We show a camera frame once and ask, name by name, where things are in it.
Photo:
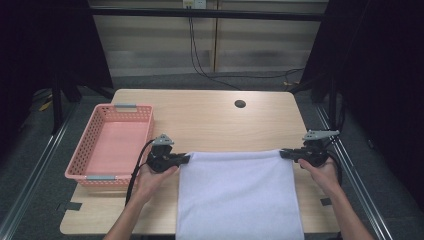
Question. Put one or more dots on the metal floor rail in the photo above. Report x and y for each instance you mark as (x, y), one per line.
(36, 173)
(363, 196)

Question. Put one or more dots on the person's left hand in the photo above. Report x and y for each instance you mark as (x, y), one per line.
(151, 185)

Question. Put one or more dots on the dark tape strip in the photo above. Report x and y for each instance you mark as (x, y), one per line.
(71, 206)
(326, 201)

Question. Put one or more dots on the black horizontal frame bar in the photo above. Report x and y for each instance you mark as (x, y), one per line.
(206, 14)

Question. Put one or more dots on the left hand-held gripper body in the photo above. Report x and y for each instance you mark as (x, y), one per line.
(160, 161)

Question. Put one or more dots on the yellow floor object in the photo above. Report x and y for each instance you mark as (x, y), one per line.
(46, 105)

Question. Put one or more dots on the black stand leg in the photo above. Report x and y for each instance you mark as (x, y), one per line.
(332, 106)
(57, 106)

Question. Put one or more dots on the white towel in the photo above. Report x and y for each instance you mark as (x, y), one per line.
(238, 196)

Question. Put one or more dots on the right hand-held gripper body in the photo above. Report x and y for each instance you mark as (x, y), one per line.
(315, 155)

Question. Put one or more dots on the white wall socket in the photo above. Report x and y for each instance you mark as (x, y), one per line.
(194, 3)

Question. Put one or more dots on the person's right hand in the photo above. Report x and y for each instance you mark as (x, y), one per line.
(323, 178)

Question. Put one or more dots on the pink plastic basket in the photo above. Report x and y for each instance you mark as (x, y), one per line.
(113, 146)

